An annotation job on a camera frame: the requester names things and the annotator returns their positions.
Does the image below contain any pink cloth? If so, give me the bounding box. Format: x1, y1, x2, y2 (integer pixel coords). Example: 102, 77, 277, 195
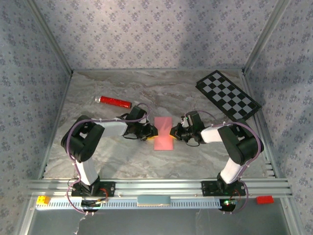
154, 117, 175, 151

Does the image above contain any red glitter microphone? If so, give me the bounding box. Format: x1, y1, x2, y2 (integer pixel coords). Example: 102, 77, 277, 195
94, 95, 133, 109

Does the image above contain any black and white chessboard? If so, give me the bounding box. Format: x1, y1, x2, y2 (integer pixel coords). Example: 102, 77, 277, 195
195, 70, 262, 123

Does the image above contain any black round controller board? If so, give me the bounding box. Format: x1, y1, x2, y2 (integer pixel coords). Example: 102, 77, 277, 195
219, 198, 237, 212
80, 199, 108, 212

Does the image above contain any red block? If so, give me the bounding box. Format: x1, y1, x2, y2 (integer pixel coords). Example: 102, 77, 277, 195
256, 195, 274, 205

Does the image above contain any yellow block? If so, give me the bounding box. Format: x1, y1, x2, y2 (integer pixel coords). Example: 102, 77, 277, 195
36, 195, 51, 205

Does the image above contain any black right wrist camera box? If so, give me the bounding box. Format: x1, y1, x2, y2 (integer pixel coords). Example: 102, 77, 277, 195
180, 111, 203, 129

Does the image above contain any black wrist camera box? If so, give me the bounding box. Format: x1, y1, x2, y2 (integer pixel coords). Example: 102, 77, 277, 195
127, 106, 149, 124
180, 111, 203, 129

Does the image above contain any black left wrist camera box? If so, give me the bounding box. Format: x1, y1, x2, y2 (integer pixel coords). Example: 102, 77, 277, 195
127, 106, 149, 124

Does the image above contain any aluminium mounting rail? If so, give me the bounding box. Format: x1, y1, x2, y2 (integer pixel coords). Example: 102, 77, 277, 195
23, 178, 293, 199

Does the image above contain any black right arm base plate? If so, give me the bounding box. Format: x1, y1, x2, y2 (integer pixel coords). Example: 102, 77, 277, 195
201, 180, 246, 197

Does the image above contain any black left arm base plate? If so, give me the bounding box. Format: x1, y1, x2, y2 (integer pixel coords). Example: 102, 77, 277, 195
70, 181, 116, 198

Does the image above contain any slotted grey cable duct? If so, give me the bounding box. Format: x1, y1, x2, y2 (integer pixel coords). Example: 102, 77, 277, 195
35, 197, 224, 210

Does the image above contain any metal frame post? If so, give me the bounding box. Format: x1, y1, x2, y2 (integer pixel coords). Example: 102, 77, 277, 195
26, 0, 74, 74
243, 0, 291, 74

